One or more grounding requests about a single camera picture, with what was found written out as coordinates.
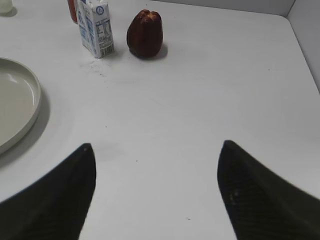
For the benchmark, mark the dark red bell pepper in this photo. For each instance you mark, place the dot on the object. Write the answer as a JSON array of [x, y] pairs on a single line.
[[145, 34]]

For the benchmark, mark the pale green round object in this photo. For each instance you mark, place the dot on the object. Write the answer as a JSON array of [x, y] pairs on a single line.
[[5, 6]]

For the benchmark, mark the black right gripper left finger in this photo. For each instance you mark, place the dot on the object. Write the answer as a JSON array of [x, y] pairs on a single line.
[[54, 207]]

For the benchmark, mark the white blue milk carton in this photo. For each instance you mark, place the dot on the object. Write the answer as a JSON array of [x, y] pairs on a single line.
[[93, 19]]

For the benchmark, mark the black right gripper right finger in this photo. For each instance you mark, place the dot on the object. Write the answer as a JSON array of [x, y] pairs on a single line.
[[260, 204]]

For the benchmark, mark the grey round plate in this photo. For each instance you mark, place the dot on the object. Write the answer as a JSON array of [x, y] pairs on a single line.
[[20, 102]]

